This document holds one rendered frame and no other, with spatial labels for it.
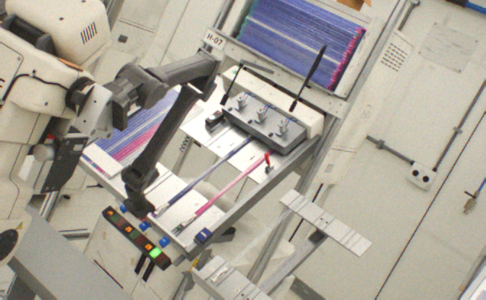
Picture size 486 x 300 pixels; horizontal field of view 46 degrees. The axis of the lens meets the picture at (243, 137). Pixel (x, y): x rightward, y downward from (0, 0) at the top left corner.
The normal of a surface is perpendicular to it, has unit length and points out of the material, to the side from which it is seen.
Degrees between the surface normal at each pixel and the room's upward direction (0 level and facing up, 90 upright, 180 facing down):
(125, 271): 90
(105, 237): 90
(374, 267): 90
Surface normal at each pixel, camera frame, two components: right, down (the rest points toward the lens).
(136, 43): 0.72, 0.47
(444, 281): -0.54, -0.08
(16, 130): 0.83, 0.48
